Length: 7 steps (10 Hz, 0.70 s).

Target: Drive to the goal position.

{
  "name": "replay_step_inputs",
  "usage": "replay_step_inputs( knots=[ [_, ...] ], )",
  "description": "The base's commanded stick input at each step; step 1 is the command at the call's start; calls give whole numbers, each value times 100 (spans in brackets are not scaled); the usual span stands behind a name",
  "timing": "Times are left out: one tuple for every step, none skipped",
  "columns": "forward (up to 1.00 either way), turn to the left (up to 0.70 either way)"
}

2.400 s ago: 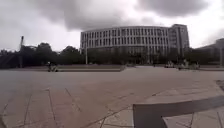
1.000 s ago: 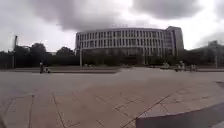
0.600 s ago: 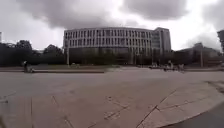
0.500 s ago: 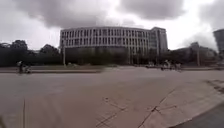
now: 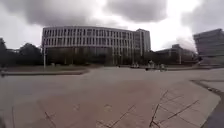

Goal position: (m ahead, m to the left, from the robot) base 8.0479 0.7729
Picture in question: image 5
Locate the large curved grey building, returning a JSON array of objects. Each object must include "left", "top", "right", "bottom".
[{"left": 41, "top": 25, "right": 152, "bottom": 66}]

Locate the grey stone slab pavement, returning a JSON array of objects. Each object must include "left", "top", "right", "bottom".
[{"left": 0, "top": 66, "right": 224, "bottom": 128}]

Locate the group of people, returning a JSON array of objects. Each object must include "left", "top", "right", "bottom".
[{"left": 130, "top": 59, "right": 168, "bottom": 73}]

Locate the low grey building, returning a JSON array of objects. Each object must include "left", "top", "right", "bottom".
[{"left": 153, "top": 43, "right": 198, "bottom": 65}]

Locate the grey kerb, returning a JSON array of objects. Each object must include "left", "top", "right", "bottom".
[{"left": 0, "top": 68, "right": 91, "bottom": 77}]

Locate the pale pole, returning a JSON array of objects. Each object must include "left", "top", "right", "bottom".
[{"left": 42, "top": 45, "right": 47, "bottom": 70}]

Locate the grass lawn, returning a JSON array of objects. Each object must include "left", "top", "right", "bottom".
[{"left": 3, "top": 64, "right": 91, "bottom": 74}]

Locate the grey glass building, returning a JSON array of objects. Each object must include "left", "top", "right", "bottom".
[{"left": 192, "top": 28, "right": 224, "bottom": 66}]

